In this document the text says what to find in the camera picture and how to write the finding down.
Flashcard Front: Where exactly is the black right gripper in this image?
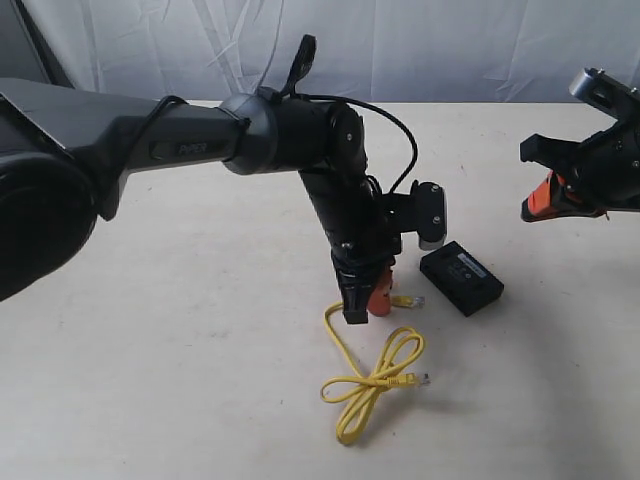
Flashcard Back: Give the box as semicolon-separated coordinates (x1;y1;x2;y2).
520;87;639;223

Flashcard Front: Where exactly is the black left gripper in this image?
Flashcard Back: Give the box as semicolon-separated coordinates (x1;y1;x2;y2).
330;239;400;325

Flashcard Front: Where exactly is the yellow ethernet cable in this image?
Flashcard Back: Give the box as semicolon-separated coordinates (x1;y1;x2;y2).
319;294;431;447

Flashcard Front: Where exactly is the black network switch box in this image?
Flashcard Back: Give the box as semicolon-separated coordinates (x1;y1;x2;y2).
419;241;504;317

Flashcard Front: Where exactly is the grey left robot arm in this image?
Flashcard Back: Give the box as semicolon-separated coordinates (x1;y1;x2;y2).
1;78;399;324

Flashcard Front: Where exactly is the white backdrop curtain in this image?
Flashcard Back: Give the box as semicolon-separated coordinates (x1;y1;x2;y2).
26;0;639;102

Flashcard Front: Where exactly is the black stand pole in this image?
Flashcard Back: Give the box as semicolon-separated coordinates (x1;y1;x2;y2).
0;0;73;87

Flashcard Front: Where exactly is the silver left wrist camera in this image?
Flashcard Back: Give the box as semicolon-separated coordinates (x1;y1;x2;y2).
383;180;447;251

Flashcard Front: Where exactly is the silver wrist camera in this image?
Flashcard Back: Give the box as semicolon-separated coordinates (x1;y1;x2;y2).
568;68;607;103
383;180;447;251

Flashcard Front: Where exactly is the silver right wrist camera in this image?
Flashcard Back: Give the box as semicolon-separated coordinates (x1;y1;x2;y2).
568;68;607;103

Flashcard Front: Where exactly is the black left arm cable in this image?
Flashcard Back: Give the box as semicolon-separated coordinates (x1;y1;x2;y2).
134;34;419;194

